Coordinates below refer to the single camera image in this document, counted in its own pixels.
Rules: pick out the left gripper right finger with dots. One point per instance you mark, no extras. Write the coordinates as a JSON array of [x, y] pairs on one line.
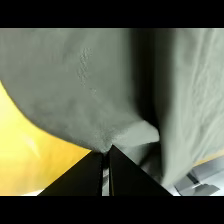
[[133, 180]]

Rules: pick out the silver frame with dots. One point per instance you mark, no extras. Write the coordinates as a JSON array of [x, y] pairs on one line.
[[196, 183]]

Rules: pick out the grey-green T-shirt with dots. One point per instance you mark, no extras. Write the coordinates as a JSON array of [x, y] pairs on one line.
[[100, 83]]

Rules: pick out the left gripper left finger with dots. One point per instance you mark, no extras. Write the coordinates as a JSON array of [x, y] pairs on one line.
[[81, 180]]

